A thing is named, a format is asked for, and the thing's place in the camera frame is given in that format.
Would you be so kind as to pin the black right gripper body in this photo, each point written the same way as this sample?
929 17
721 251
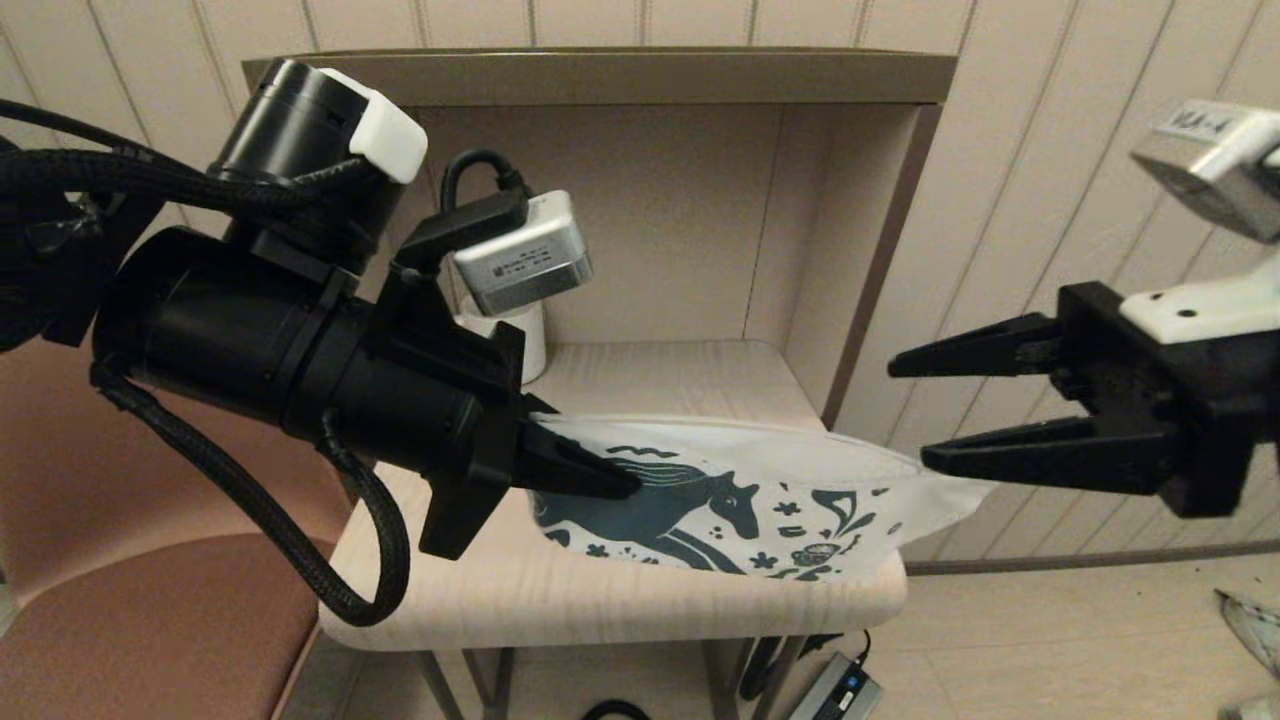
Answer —
1220 420

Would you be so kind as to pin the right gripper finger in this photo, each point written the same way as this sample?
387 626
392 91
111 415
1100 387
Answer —
1060 452
1000 348

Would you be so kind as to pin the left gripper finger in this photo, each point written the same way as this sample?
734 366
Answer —
538 405
570 465

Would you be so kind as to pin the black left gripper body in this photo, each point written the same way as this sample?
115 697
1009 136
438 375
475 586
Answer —
420 400

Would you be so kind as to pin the white horse-print zipper pouch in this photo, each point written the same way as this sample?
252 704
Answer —
760 450

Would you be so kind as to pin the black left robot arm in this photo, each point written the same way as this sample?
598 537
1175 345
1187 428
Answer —
220 330

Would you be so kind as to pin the white ribbed ceramic mug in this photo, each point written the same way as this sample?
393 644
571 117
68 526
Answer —
530 345

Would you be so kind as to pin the grey crumpled floor debris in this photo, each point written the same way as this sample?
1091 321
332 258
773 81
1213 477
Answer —
1255 630

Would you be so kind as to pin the dark metal table legs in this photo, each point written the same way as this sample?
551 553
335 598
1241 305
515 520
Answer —
502 690

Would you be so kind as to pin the black round floor object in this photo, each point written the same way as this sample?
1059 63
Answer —
615 712

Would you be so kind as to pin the grey power adapter brick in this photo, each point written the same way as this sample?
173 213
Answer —
835 692

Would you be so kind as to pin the light wood shelf desk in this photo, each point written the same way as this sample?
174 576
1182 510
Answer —
650 78

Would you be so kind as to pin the brown pink upholstered chair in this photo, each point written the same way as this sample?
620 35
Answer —
150 650

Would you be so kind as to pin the white right camera bracket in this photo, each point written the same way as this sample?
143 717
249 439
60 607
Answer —
1200 305

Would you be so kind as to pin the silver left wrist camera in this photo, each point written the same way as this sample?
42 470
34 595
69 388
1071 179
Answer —
525 255

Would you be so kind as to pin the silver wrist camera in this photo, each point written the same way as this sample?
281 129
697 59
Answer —
1215 165
525 255

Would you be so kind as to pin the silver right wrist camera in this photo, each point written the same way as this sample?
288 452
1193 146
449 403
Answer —
1215 165

